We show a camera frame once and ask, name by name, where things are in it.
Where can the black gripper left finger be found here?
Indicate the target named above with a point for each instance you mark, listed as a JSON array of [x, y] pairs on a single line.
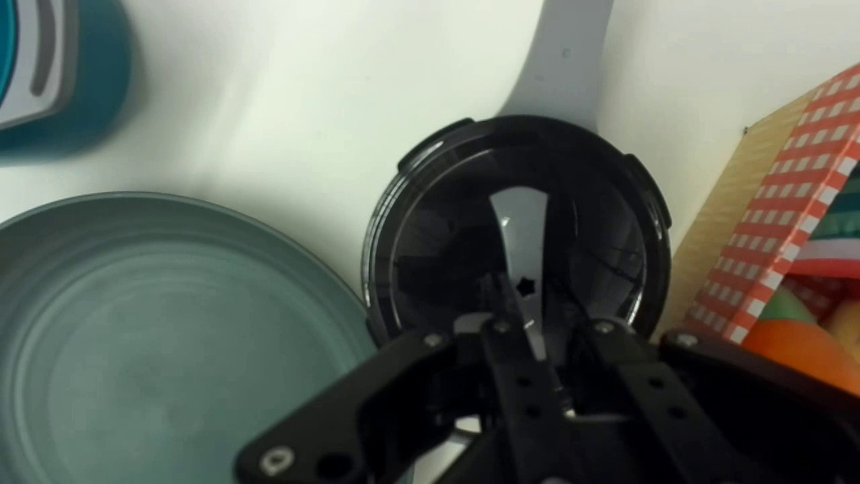
[[518, 405]]

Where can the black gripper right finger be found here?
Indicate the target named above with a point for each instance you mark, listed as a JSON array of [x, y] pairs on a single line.
[[653, 405]]

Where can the smoked glass pot lid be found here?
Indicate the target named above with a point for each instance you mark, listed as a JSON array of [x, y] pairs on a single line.
[[447, 232]]

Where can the green plush toy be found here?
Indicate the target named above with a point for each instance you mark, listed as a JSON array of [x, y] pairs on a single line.
[[788, 308]]

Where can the yellow plush toy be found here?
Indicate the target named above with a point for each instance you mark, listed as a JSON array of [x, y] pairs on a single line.
[[847, 326]]

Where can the striped watermelon plush toy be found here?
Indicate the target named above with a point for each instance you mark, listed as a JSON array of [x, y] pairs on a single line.
[[837, 232]]

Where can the red checkered basket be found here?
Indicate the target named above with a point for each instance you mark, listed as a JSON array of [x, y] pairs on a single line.
[[768, 206]]

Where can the large grey frying pan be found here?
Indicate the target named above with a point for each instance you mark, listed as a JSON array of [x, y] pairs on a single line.
[[162, 341]]

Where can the teal mug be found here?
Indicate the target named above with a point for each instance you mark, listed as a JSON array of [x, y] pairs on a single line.
[[90, 70]]

